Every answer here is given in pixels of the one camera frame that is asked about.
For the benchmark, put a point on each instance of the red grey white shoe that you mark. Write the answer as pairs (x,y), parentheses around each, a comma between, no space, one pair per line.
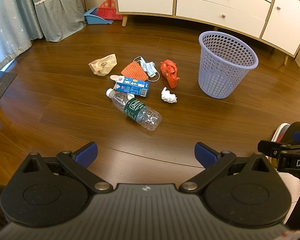
(277,137)

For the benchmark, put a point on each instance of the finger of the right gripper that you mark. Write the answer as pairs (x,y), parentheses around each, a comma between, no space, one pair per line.
(286,152)

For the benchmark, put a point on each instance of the white toothbrush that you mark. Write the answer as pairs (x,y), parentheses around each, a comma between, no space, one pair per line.
(130,95)

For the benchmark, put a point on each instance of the red plastic bag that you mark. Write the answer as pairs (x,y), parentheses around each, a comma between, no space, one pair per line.
(170,71)

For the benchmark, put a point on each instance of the lavender plastic waste basket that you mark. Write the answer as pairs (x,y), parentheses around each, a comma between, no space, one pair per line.
(224,61)

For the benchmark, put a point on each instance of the blue surgical face mask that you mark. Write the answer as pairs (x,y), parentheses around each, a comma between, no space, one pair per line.
(149,68)

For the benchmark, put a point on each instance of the grey blue curtain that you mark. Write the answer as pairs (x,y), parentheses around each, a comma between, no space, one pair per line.
(19,26)

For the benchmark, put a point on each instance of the blue dustpan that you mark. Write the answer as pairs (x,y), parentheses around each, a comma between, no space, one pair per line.
(92,17)

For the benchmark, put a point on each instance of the red broom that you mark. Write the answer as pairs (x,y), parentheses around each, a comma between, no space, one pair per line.
(107,11)

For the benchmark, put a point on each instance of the grey bed skirt cloth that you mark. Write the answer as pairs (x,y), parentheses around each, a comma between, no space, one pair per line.
(59,19)

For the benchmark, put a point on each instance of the dark floor mat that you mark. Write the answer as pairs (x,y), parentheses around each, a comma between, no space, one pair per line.
(6,78)

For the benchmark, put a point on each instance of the white tissue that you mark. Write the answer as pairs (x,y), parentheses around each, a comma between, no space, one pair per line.
(166,96)

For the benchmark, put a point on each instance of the white wooden sideboard cabinet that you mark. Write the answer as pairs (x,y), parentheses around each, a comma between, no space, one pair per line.
(273,22)

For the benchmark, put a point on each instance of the white plastic spoon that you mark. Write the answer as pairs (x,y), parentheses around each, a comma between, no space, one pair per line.
(115,77)

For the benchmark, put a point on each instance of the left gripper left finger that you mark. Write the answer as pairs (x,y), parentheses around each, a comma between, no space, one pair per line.
(47,191)

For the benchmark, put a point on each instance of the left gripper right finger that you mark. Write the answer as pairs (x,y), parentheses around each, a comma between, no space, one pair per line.
(242,191)

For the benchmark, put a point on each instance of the blue white milk carton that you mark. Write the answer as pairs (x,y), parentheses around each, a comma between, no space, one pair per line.
(131,86)

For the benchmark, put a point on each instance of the clear plastic water bottle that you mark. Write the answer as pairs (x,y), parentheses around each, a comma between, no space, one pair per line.
(135,109)

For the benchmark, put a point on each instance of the beige snack bag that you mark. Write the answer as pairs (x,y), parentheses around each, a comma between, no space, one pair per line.
(103,66)

